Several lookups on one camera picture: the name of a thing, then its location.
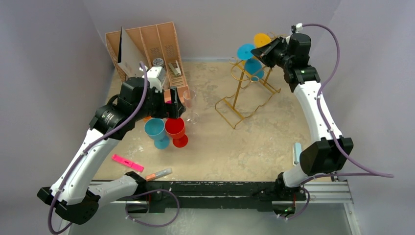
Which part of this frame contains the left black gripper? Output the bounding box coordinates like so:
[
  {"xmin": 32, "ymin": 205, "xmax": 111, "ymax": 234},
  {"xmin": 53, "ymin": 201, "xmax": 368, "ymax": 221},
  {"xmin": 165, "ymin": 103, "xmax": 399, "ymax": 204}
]
[{"xmin": 133, "ymin": 86, "xmax": 184, "ymax": 121}]

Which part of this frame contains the clear wine glass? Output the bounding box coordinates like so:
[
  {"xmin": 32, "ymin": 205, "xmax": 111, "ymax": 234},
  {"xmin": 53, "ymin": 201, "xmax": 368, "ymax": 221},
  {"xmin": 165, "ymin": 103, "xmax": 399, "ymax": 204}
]
[{"xmin": 183, "ymin": 90, "xmax": 199, "ymax": 124}]

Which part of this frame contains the red wine glass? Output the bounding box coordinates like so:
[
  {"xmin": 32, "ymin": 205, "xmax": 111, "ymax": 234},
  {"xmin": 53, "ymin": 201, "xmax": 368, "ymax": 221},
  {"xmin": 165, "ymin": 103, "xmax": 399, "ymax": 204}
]
[{"xmin": 165, "ymin": 118, "xmax": 188, "ymax": 148}]

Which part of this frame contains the yellow wine glass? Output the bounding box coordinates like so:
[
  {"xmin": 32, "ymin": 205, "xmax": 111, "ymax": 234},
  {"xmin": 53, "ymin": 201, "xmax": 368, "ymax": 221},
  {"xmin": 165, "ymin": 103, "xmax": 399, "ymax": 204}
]
[{"xmin": 254, "ymin": 33, "xmax": 271, "ymax": 48}]

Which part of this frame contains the blue wine glass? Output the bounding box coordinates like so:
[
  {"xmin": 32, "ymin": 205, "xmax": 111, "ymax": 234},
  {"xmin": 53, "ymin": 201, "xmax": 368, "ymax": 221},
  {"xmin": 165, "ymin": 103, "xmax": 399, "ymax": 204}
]
[
  {"xmin": 236, "ymin": 44, "xmax": 264, "ymax": 81},
  {"xmin": 144, "ymin": 118, "xmax": 170, "ymax": 149}
]

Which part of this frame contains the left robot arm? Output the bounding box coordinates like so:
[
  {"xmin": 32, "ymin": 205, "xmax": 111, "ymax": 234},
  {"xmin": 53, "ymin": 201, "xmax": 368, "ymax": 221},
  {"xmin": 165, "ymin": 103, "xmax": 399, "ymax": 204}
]
[{"xmin": 37, "ymin": 77, "xmax": 185, "ymax": 225}]

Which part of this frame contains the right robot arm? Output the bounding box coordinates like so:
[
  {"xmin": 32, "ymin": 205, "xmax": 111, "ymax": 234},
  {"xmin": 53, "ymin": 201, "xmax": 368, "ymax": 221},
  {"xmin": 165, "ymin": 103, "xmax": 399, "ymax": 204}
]
[{"xmin": 251, "ymin": 33, "xmax": 354, "ymax": 199}]

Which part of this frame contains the gold wine glass rack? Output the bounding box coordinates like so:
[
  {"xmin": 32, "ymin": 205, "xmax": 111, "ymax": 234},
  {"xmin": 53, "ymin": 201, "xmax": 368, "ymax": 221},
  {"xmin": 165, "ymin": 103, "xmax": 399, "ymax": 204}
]
[{"xmin": 214, "ymin": 31, "xmax": 293, "ymax": 130}]

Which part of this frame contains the stapler in organizer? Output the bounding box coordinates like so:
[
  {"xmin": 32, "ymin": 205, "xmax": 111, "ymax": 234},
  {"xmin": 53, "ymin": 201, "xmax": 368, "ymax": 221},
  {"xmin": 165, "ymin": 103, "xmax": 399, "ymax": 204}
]
[{"xmin": 168, "ymin": 60, "xmax": 182, "ymax": 77}]

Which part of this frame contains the small round tin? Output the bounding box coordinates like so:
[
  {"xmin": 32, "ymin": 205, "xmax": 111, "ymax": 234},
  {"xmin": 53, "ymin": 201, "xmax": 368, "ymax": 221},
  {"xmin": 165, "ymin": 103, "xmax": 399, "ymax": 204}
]
[{"xmin": 152, "ymin": 58, "xmax": 165, "ymax": 68}]

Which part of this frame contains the grey orange marker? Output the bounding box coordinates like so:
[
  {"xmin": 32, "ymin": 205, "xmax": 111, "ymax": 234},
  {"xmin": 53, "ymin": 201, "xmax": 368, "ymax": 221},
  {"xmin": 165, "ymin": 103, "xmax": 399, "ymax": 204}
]
[{"xmin": 145, "ymin": 168, "xmax": 172, "ymax": 181}]

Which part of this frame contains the peach file organizer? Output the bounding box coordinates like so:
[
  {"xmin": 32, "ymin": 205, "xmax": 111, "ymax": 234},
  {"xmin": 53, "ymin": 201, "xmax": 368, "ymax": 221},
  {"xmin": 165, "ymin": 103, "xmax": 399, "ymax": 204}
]
[{"xmin": 106, "ymin": 22, "xmax": 188, "ymax": 103}]

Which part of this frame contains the pink highlighter marker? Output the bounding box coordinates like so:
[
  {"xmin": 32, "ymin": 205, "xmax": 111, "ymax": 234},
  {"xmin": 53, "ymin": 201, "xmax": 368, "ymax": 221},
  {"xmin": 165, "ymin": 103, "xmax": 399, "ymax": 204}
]
[{"xmin": 112, "ymin": 154, "xmax": 144, "ymax": 172}]

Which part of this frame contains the light blue eraser bar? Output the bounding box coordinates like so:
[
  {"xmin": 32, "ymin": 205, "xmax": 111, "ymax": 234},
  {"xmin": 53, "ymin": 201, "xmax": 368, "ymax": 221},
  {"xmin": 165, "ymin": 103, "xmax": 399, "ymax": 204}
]
[{"xmin": 292, "ymin": 142, "xmax": 302, "ymax": 166}]

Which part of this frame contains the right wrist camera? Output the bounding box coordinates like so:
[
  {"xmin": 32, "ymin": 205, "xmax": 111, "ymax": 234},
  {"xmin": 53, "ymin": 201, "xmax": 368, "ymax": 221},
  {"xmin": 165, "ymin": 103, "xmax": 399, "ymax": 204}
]
[{"xmin": 291, "ymin": 23, "xmax": 303, "ymax": 34}]

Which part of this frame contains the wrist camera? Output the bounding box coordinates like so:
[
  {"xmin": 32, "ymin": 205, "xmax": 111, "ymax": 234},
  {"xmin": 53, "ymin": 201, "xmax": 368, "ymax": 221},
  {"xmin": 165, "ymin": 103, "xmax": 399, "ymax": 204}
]
[
  {"xmin": 291, "ymin": 23, "xmax": 303, "ymax": 34},
  {"xmin": 146, "ymin": 67, "xmax": 166, "ymax": 93}
]

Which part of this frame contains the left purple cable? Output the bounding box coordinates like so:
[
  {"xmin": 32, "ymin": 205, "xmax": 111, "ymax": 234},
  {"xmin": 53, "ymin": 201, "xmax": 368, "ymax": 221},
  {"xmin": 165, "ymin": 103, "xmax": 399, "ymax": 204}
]
[{"xmin": 47, "ymin": 61, "xmax": 149, "ymax": 235}]

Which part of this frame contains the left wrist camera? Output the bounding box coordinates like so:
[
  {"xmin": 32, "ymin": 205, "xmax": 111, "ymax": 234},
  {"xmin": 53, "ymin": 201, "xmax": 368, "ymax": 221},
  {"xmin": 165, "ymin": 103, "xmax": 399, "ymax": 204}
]
[{"xmin": 146, "ymin": 67, "xmax": 166, "ymax": 93}]

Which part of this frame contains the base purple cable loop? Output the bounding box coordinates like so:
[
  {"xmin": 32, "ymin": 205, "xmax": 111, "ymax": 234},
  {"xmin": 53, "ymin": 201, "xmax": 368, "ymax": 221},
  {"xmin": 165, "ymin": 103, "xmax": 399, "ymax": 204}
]
[{"xmin": 125, "ymin": 189, "xmax": 180, "ymax": 228}]

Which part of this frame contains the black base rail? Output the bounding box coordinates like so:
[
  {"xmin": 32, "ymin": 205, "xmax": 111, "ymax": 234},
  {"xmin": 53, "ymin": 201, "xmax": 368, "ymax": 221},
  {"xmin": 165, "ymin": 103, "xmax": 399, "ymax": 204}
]
[{"xmin": 123, "ymin": 181, "xmax": 306, "ymax": 213}]

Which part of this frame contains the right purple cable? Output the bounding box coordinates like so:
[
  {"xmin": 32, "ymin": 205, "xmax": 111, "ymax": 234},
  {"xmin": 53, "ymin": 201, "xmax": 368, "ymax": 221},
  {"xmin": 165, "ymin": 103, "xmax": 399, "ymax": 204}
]
[{"xmin": 301, "ymin": 23, "xmax": 394, "ymax": 186}]

